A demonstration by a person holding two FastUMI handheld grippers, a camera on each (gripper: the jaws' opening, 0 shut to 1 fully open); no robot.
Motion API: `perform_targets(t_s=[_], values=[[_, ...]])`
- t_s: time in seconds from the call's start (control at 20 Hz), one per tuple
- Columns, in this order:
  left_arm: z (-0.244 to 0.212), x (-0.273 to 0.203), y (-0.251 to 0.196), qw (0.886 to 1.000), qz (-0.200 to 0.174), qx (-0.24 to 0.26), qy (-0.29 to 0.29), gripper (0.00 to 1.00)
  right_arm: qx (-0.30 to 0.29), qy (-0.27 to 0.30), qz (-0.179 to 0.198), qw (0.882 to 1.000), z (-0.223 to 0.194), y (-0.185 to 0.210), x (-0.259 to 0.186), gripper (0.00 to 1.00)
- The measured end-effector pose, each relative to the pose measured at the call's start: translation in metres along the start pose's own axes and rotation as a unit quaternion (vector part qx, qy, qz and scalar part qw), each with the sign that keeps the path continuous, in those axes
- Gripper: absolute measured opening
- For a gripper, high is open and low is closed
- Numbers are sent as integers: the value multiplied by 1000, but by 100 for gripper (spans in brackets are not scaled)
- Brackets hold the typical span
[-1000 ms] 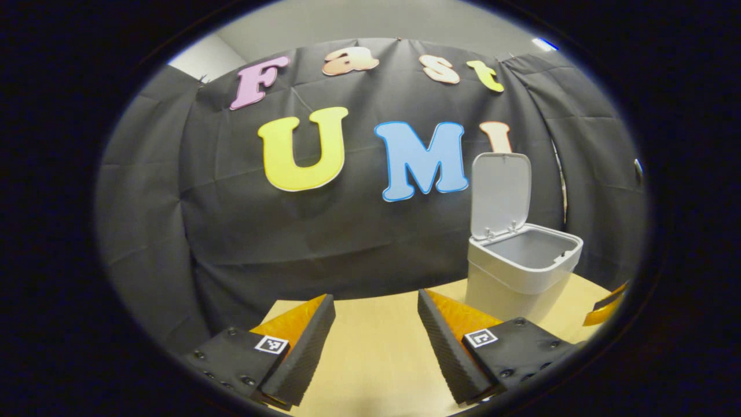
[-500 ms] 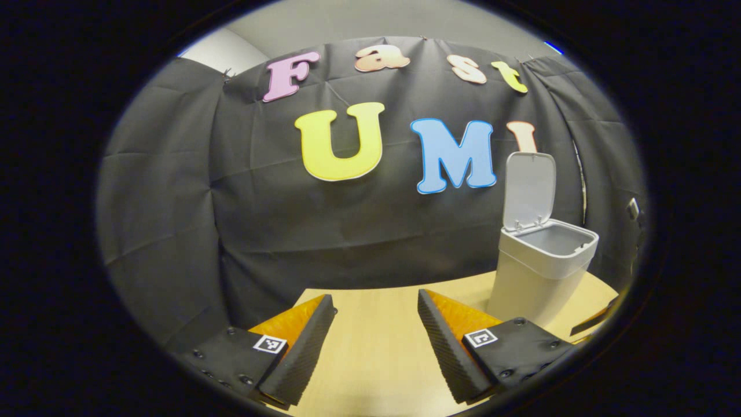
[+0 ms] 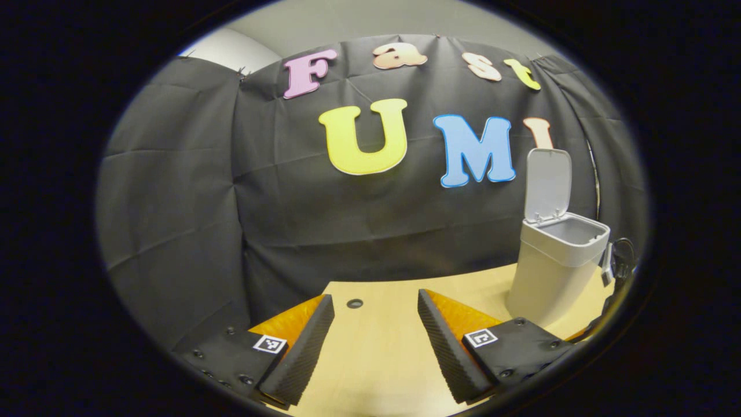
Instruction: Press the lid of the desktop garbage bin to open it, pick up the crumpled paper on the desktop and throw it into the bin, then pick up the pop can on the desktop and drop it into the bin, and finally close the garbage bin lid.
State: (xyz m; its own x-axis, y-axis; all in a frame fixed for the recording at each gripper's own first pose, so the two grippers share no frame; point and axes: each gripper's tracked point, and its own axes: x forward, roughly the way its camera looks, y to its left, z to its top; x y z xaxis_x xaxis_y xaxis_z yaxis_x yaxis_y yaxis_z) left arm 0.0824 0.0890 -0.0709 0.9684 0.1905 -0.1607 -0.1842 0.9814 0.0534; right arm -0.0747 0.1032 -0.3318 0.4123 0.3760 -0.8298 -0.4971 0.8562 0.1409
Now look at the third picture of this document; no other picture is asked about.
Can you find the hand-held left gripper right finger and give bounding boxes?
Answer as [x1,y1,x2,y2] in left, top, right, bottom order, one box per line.
[417,288,579,405]

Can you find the black backdrop cloth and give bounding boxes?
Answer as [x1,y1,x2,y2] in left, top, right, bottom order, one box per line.
[96,34,648,351]

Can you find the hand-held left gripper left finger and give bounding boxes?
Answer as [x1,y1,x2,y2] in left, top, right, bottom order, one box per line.
[174,294,335,409]

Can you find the white desktop garbage bin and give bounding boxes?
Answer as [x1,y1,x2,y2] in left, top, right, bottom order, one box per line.
[505,148,611,328]

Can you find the wooden desktop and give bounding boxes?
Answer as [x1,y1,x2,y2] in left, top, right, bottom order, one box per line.
[287,262,617,417]

